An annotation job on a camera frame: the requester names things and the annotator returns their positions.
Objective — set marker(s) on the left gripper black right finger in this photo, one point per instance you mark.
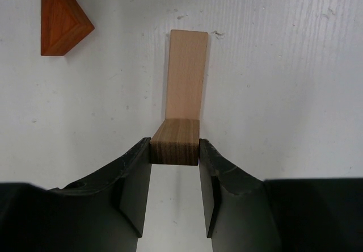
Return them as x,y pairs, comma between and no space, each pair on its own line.
243,213

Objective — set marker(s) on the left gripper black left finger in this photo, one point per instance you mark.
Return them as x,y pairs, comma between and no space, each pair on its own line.
104,211

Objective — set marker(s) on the long light wood block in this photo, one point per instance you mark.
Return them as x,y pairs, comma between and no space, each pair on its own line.
186,68

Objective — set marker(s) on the orange triangular wood block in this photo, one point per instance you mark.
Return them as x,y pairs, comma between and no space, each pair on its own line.
63,25

